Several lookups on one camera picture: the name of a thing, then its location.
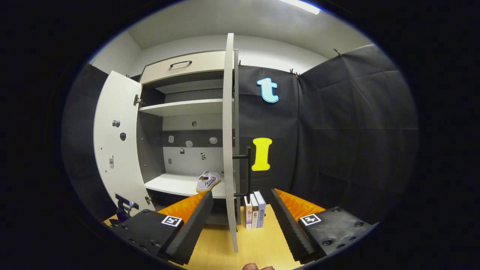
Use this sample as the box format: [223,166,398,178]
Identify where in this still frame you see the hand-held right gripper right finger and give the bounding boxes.
[270,188,376,264]

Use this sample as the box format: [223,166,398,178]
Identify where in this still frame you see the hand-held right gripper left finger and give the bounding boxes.
[112,190,214,266]

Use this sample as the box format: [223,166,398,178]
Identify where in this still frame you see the white shoe cabinet door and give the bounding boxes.
[222,33,240,254]
[93,70,155,218]

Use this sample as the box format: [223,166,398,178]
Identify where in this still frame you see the white shoe cabinet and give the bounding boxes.
[136,50,240,225]

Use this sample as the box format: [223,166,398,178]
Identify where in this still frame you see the white canvas shoe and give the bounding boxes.
[196,171,222,193]

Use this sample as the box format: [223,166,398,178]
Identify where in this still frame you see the beige cabinet drawer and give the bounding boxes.
[139,51,226,85]

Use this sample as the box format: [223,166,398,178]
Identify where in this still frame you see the blue book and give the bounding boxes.
[254,190,267,228]

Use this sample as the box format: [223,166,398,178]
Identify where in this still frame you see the white and purple book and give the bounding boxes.
[244,196,252,229]

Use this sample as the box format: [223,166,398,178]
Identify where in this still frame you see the black backdrop cloth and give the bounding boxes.
[62,64,117,222]
[237,44,419,225]

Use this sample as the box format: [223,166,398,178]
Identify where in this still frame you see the long ceiling light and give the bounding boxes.
[277,0,323,15]

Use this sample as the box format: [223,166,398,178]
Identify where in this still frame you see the black door handle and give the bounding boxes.
[232,146,252,198]

